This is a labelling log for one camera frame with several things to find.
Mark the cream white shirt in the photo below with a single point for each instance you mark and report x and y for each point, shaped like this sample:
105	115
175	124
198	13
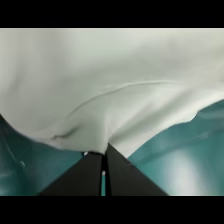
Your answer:
100	83

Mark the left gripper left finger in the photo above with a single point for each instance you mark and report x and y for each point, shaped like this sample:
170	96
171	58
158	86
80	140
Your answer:
83	176

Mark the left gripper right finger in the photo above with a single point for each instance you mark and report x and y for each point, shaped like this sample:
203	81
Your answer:
126	180

